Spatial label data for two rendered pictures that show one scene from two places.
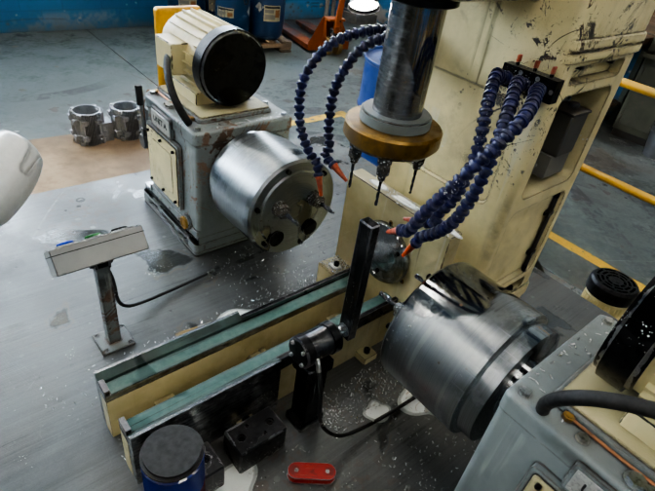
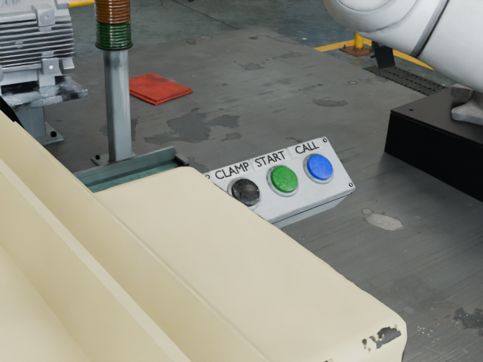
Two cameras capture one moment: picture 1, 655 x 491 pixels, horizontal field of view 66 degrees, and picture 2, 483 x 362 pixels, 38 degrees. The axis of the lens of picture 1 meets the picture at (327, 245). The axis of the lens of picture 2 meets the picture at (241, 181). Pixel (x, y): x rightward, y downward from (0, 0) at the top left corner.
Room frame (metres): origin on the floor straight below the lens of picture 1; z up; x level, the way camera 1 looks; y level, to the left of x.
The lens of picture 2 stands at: (1.39, 0.47, 1.41)
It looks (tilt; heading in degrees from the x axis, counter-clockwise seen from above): 29 degrees down; 186
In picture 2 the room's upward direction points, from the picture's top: 3 degrees clockwise
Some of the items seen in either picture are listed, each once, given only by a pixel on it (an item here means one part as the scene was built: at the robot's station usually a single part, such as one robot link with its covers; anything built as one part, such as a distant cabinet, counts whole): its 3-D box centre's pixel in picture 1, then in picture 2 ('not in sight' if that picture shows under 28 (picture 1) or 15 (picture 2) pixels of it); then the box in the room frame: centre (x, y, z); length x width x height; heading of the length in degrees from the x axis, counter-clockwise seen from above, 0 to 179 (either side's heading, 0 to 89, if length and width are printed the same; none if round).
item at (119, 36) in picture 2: not in sight; (113, 31); (0.27, 0.12, 1.05); 0.06 x 0.06 x 0.04
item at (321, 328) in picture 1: (391, 351); not in sight; (0.72, -0.16, 0.92); 0.45 x 0.13 x 0.24; 135
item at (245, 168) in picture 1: (260, 181); not in sight; (1.11, 0.19, 1.04); 0.37 x 0.25 x 0.25; 45
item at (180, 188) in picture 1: (212, 160); not in sight; (1.28, 0.36, 0.99); 0.35 x 0.31 x 0.37; 45
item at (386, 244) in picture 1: (381, 252); not in sight; (0.93, -0.12, 1.02); 0.15 x 0.02 x 0.15; 45
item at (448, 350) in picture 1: (479, 358); not in sight; (0.62, -0.29, 1.04); 0.41 x 0.25 x 0.25; 45
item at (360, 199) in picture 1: (397, 258); not in sight; (0.97, -0.17, 0.97); 0.30 x 0.11 x 0.34; 45
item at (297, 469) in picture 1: (311, 472); not in sight; (0.50, -0.04, 0.81); 0.09 x 0.03 x 0.02; 97
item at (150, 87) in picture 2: not in sight; (152, 87); (-0.11, 0.09, 0.80); 0.15 x 0.12 x 0.01; 55
